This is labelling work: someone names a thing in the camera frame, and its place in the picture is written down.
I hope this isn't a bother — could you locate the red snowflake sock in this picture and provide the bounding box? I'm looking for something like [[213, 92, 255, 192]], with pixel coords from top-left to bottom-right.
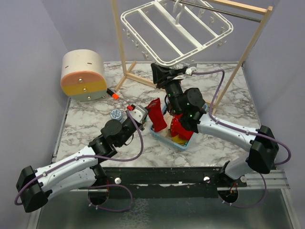
[[171, 114, 193, 141]]

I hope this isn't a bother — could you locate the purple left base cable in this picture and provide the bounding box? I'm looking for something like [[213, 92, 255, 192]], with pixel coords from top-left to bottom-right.
[[87, 183, 134, 213]]

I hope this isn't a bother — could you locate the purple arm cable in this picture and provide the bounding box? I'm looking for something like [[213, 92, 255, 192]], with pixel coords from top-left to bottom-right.
[[14, 111, 144, 206], [193, 69, 293, 166]]

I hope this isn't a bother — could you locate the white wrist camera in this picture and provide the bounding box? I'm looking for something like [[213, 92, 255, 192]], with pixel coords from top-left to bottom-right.
[[173, 67, 197, 80], [127, 105, 148, 124]]

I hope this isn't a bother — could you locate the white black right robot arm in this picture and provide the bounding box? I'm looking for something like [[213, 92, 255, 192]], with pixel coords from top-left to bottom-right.
[[151, 63, 279, 187]]

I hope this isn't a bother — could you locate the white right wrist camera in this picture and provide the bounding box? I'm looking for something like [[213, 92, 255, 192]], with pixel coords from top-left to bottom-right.
[[173, 67, 197, 80]]

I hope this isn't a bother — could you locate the yellow sock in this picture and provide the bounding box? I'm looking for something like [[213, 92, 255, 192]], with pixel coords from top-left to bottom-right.
[[172, 135, 188, 146]]

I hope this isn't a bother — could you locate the white plastic clip hanger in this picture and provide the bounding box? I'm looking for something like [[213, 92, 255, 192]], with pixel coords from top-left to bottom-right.
[[121, 0, 234, 67]]

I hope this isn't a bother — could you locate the pastel round drawer box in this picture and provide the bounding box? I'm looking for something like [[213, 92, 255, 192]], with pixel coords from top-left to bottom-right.
[[61, 49, 107, 102]]

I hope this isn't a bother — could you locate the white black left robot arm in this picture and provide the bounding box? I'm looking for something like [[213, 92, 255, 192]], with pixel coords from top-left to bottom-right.
[[14, 105, 148, 213]]

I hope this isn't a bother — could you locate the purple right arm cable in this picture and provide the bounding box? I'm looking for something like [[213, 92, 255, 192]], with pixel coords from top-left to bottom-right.
[[193, 69, 293, 166]]

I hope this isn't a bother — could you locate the red santa sock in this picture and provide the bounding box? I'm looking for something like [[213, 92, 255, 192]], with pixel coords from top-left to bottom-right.
[[147, 98, 167, 132]]

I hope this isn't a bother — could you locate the black mounting rail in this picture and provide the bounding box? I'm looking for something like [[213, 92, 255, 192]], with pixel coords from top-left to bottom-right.
[[91, 167, 247, 199]]

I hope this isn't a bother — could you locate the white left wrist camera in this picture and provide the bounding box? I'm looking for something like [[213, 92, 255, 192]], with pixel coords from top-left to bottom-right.
[[127, 105, 148, 124]]

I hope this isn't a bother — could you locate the metal hanging rod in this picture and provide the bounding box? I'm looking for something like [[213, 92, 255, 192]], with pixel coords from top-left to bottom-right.
[[181, 0, 262, 23]]

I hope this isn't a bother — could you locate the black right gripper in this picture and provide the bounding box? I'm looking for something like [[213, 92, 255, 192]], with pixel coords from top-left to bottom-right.
[[151, 62, 184, 114]]

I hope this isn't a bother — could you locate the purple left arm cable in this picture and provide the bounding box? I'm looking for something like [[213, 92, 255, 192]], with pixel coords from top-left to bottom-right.
[[14, 111, 144, 206]]

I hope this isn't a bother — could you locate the wooden hanger rack frame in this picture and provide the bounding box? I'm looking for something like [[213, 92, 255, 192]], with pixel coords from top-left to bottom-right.
[[111, 0, 273, 114]]

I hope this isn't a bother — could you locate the blue perforated plastic basket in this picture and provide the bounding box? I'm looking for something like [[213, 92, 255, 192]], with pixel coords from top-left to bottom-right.
[[149, 102, 194, 151]]

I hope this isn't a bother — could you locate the orange black highlighter pen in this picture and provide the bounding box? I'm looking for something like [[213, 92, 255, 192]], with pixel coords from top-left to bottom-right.
[[106, 88, 119, 100]]

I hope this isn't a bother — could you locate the cream ribbed sock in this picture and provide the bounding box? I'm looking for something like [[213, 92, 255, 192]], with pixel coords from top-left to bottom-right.
[[157, 113, 173, 140]]

